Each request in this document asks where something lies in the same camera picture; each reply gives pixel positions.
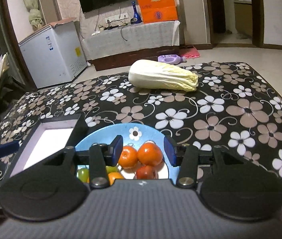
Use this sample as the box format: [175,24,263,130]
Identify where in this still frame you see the floral black tablecloth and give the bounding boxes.
[0,62,282,179]

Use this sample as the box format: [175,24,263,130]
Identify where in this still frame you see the red tomato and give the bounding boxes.
[136,165,158,180]

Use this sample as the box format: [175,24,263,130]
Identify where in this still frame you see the pink floor mat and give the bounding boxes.
[179,46,200,59]

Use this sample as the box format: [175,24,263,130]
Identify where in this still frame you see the wooden tv cabinet with cloth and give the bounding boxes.
[82,21,180,71]

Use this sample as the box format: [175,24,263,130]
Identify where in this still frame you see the large orange fruit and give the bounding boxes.
[137,142,163,167]

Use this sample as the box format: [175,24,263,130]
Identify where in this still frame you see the purple plastic toy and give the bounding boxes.
[158,55,186,65]

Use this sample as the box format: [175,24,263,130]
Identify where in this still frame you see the small yellow orange fruit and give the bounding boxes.
[108,172,125,185]

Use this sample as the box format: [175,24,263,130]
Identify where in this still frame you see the napa cabbage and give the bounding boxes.
[129,59,198,92]

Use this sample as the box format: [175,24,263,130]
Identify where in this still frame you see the blue round plate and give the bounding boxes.
[75,123,179,183]

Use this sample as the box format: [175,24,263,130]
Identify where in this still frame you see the white chest freezer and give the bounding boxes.
[19,18,87,88]

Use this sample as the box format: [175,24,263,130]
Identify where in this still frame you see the green fruit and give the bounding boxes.
[106,166,119,174]
[77,168,89,183]

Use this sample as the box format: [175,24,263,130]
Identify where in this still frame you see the blue glass bottle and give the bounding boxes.
[131,1,142,24]

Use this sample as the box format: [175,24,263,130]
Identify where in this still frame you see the orange gift bag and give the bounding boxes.
[137,0,178,24]

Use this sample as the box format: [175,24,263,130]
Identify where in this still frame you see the black white fruit box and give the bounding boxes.
[3,114,88,180]

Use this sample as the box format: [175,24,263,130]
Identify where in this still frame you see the green tied curtain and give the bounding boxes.
[23,0,44,31]

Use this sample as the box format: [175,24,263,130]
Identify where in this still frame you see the orange tangerine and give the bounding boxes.
[118,146,138,169]

